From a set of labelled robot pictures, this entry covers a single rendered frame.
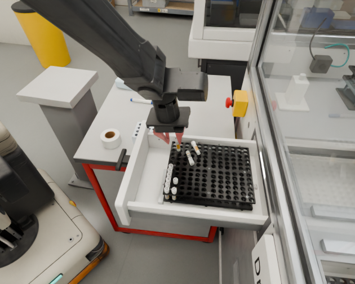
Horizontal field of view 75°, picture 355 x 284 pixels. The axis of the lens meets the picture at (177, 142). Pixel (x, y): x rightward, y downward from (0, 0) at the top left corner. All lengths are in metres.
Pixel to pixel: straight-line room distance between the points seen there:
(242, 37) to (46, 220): 1.33
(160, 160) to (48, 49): 2.55
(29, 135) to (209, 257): 1.75
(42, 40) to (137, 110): 2.18
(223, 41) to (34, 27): 2.20
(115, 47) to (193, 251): 1.28
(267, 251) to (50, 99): 1.05
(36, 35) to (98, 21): 2.77
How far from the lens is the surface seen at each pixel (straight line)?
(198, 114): 0.99
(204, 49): 1.29
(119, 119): 0.99
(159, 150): 0.74
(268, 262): 0.51
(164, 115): 0.52
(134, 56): 0.35
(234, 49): 1.30
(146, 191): 0.65
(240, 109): 0.86
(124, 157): 0.64
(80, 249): 1.26
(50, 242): 1.32
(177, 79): 0.46
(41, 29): 3.02
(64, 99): 1.19
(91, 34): 0.31
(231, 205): 0.60
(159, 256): 1.46
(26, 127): 2.44
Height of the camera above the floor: 1.39
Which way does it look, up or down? 47 degrees down
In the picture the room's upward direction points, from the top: straight up
